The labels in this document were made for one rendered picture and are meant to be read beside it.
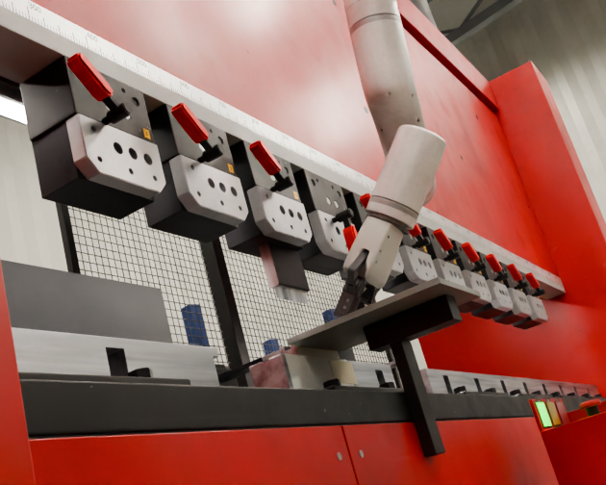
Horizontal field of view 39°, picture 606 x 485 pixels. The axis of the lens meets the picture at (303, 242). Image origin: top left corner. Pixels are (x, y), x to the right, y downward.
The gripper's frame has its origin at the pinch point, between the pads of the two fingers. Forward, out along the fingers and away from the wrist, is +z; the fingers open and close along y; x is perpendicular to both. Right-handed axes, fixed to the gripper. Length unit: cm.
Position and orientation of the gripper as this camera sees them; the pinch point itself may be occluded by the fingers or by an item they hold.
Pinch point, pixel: (352, 311)
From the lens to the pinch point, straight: 138.7
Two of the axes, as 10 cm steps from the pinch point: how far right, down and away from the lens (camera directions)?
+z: -3.8, 9.2, -0.8
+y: -3.5, -2.3, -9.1
